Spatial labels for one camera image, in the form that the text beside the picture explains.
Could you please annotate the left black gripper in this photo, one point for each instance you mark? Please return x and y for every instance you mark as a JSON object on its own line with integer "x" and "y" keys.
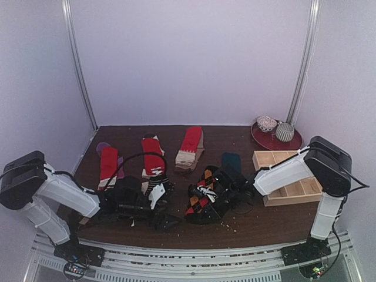
{"x": 160, "y": 225}

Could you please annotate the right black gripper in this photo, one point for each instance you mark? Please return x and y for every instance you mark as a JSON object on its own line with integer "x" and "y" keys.
{"x": 206, "y": 203}

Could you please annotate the black red yellow argyle sock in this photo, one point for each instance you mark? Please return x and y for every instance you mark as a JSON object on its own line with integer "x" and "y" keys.
{"x": 200, "y": 210}

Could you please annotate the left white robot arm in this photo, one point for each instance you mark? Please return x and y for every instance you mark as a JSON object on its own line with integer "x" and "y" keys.
{"x": 29, "y": 179}

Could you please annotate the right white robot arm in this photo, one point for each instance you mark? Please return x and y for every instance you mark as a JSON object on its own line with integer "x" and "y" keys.
{"x": 331, "y": 166}

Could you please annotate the dark green christmas sock pair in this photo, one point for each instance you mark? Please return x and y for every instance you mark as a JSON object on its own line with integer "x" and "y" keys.
{"x": 232, "y": 163}

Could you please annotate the red white patterned sock pair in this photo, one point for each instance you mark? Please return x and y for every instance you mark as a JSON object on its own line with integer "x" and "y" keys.
{"x": 154, "y": 165}

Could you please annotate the red beige sock pair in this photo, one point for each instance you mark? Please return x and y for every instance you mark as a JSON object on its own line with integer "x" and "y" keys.
{"x": 190, "y": 151}

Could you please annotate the red round plate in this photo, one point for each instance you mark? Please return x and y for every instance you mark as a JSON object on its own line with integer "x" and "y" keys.
{"x": 269, "y": 140}

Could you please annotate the white dotted bowl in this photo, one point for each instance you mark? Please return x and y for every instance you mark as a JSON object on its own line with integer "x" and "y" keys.
{"x": 266, "y": 123}

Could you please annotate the red purple sock pair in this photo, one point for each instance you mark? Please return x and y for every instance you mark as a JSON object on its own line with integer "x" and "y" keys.
{"x": 109, "y": 162}

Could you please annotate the wooden compartment tray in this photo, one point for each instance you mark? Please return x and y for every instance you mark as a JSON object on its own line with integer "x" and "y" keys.
{"x": 290, "y": 182}

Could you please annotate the grey striped cup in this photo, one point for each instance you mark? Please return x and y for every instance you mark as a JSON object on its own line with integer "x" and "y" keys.
{"x": 285, "y": 132}

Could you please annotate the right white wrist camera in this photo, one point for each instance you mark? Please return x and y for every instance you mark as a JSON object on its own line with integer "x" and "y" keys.
{"x": 208, "y": 192}

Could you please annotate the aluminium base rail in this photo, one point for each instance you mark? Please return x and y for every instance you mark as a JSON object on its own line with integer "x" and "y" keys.
{"x": 127, "y": 263}

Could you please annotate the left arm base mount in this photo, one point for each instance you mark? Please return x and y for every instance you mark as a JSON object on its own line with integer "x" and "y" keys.
{"x": 79, "y": 259}

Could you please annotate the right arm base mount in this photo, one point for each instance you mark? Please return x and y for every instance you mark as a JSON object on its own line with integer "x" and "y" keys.
{"x": 309, "y": 257}

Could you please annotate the right aluminium frame post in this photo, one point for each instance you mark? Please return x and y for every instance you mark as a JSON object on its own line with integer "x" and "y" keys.
{"x": 307, "y": 56}

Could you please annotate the aluminium frame post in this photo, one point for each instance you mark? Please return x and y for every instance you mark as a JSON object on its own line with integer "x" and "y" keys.
{"x": 307, "y": 56}
{"x": 67, "y": 14}

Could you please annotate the left aluminium frame post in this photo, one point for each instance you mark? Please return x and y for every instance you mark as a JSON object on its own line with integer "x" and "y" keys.
{"x": 67, "y": 14}

